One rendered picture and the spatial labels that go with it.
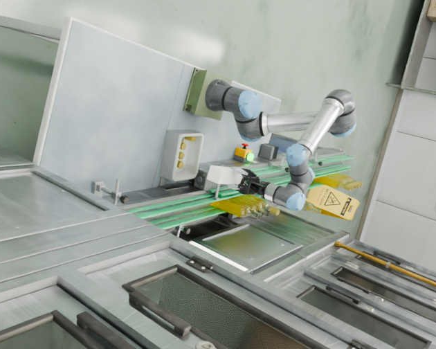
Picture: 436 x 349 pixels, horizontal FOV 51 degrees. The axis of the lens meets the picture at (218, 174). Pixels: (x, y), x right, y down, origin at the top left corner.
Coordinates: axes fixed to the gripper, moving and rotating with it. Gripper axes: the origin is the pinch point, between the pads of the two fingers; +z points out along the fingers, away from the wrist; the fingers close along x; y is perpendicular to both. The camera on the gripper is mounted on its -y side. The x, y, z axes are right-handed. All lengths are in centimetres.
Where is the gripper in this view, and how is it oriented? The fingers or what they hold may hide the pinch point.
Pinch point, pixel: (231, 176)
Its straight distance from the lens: 197.9
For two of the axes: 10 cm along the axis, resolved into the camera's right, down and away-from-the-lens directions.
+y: -5.6, -0.4, -8.3
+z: -7.8, -3.0, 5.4
